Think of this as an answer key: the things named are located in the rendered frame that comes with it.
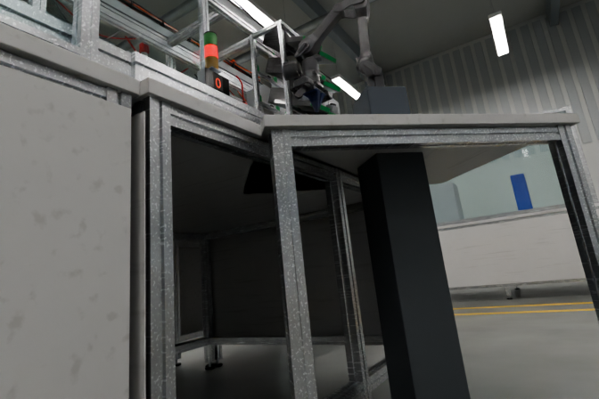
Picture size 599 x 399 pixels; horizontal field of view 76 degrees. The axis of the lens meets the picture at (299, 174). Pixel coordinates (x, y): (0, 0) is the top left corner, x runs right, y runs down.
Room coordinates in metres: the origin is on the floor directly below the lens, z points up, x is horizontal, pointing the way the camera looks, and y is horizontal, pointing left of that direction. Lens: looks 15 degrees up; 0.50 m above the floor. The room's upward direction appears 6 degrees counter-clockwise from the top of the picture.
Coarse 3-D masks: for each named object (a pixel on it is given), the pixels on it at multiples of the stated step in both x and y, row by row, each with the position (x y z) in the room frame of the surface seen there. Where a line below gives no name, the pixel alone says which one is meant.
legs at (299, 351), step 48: (288, 144) 0.85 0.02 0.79; (336, 144) 0.88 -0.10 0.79; (384, 144) 0.91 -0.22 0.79; (432, 144) 0.96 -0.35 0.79; (480, 144) 1.01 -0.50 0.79; (528, 144) 1.06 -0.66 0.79; (288, 192) 0.84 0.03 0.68; (384, 192) 1.12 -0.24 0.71; (576, 192) 1.04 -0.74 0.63; (288, 240) 0.84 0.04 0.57; (384, 240) 1.15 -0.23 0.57; (432, 240) 1.15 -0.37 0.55; (576, 240) 1.08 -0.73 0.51; (288, 288) 0.84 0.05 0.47; (384, 288) 1.20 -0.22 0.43; (432, 288) 1.15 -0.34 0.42; (288, 336) 0.85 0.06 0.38; (384, 336) 1.25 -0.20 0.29; (432, 336) 1.14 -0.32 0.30; (432, 384) 1.13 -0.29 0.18
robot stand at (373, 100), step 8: (368, 88) 1.13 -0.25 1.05; (376, 88) 1.14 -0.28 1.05; (384, 88) 1.15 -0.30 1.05; (392, 88) 1.15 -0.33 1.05; (400, 88) 1.16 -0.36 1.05; (360, 96) 1.19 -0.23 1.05; (368, 96) 1.13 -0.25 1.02; (376, 96) 1.14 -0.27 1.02; (384, 96) 1.15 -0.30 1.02; (392, 96) 1.15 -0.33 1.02; (400, 96) 1.16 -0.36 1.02; (352, 104) 1.26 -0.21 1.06; (360, 104) 1.20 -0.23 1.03; (368, 104) 1.14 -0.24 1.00; (376, 104) 1.14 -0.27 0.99; (384, 104) 1.14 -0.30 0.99; (392, 104) 1.15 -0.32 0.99; (400, 104) 1.16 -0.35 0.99; (408, 104) 1.17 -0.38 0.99; (360, 112) 1.21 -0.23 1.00; (368, 112) 1.15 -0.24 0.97; (376, 112) 1.14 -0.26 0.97; (384, 112) 1.14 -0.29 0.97; (392, 112) 1.15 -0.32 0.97; (400, 112) 1.16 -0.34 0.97; (408, 112) 1.16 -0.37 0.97
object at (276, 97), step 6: (270, 90) 1.67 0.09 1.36; (276, 90) 1.64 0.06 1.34; (282, 90) 1.62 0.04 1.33; (270, 96) 1.67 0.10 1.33; (276, 96) 1.64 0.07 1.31; (282, 96) 1.62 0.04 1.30; (294, 96) 1.57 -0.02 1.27; (270, 102) 1.67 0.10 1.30; (276, 102) 1.65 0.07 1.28; (282, 102) 1.62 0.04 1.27; (294, 102) 1.58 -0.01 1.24; (300, 102) 1.55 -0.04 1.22; (306, 102) 1.53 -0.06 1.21; (300, 108) 1.64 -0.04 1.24; (306, 108) 1.60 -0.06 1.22; (312, 108) 1.56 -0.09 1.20; (324, 108) 1.58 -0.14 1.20
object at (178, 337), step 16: (176, 240) 2.78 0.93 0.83; (192, 240) 2.54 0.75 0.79; (176, 256) 2.78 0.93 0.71; (192, 256) 2.97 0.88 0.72; (176, 272) 2.78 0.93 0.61; (192, 272) 2.96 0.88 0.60; (176, 288) 2.78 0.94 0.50; (192, 288) 2.96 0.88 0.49; (176, 304) 2.77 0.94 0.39; (192, 304) 2.95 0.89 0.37; (176, 320) 2.77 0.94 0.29; (192, 320) 2.95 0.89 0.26; (176, 336) 2.77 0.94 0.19; (192, 336) 2.89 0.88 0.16
